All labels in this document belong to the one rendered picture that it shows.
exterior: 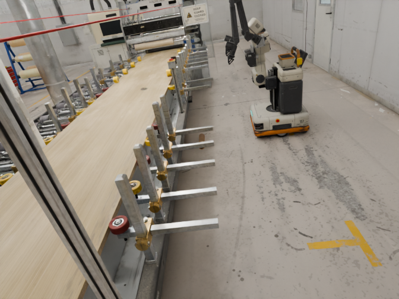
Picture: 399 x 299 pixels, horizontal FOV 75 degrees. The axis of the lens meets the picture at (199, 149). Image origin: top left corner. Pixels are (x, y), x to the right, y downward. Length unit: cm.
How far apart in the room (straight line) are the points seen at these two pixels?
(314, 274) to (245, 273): 45
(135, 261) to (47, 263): 40
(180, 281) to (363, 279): 117
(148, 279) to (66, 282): 31
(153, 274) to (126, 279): 18
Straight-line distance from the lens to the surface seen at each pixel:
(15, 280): 122
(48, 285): 112
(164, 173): 150
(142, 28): 570
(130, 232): 119
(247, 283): 195
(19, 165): 60
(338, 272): 205
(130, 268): 138
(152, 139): 141
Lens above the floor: 164
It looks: 29 degrees down
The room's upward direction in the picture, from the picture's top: 11 degrees counter-clockwise
